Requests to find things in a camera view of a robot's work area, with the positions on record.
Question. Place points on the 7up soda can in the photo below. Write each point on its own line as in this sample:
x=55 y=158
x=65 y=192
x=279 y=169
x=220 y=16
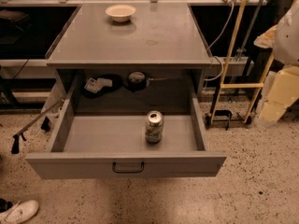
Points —
x=154 y=127

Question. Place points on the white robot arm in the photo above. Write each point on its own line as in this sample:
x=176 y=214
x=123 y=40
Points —
x=281 y=89

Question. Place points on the open grey drawer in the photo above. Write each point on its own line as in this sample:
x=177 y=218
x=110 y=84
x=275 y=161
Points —
x=85 y=146

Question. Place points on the black round tape roll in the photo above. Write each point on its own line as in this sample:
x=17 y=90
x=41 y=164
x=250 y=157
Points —
x=137 y=81

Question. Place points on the grey metal cabinet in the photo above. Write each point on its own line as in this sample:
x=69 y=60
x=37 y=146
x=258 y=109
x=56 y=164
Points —
x=160 y=40

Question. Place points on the black bag with label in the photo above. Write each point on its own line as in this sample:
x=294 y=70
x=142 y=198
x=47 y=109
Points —
x=96 y=87

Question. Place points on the grabber reacher tool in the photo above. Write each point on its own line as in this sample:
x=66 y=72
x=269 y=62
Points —
x=16 y=144

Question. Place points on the white bowl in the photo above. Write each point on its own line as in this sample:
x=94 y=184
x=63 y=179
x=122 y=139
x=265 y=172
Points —
x=120 y=13

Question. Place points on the white sneaker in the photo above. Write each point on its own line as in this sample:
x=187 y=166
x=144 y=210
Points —
x=19 y=213

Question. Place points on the black drawer handle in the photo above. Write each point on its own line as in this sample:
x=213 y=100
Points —
x=127 y=168

